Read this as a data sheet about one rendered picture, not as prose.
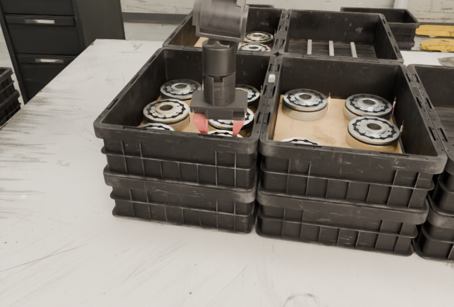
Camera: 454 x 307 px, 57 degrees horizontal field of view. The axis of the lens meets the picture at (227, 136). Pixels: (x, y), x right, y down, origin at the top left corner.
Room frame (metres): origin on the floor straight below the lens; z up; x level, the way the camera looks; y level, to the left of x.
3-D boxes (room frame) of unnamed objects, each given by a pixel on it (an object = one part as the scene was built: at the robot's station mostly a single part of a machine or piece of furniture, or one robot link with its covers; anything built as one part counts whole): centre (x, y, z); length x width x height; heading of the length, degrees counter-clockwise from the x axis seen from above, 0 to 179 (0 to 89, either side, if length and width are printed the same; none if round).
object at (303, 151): (0.74, -0.23, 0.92); 0.40 x 0.30 x 0.02; 170
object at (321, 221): (0.74, -0.23, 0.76); 0.40 x 0.30 x 0.12; 170
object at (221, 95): (0.67, 0.01, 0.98); 0.10 x 0.07 x 0.07; 87
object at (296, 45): (1.13, -0.31, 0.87); 0.40 x 0.30 x 0.11; 170
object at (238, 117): (0.67, 0.00, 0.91); 0.07 x 0.07 x 0.09; 87
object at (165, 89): (0.92, 0.11, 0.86); 0.10 x 0.10 x 0.01
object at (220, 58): (0.68, 0.01, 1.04); 0.07 x 0.06 x 0.07; 174
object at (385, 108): (0.84, -0.32, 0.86); 0.10 x 0.10 x 0.01
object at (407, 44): (2.42, -0.88, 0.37); 0.40 x 0.30 x 0.45; 84
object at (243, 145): (0.80, 0.06, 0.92); 0.40 x 0.30 x 0.02; 170
